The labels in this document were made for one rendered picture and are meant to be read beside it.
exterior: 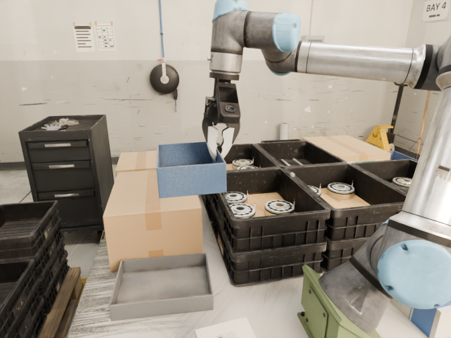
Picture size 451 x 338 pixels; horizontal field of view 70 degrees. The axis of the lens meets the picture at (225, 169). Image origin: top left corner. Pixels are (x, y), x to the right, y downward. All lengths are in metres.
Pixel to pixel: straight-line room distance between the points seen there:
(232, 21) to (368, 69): 0.32
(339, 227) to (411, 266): 0.43
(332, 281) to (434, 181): 0.30
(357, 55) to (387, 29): 4.46
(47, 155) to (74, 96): 2.06
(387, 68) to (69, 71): 3.96
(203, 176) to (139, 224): 0.40
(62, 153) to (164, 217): 1.51
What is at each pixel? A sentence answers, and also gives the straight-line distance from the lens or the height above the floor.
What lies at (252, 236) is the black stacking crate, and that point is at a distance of 0.93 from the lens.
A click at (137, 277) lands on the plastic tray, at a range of 1.08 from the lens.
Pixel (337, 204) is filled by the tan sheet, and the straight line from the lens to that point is 1.27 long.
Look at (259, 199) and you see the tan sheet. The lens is 1.25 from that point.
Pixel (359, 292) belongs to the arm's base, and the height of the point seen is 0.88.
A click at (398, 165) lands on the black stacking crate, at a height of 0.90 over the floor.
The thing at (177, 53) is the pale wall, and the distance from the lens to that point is 4.29.
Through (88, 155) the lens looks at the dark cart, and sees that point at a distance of 2.40.
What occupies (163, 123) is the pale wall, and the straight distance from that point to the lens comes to 4.36.
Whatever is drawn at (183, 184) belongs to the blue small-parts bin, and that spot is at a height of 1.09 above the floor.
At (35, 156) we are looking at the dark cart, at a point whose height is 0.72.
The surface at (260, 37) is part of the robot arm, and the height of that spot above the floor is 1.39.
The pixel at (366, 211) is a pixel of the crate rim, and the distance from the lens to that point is 1.05.
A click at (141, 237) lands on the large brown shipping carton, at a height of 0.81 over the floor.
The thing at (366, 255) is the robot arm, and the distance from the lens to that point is 0.78.
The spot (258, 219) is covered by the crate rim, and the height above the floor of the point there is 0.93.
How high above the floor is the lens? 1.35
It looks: 19 degrees down
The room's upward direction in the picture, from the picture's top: straight up
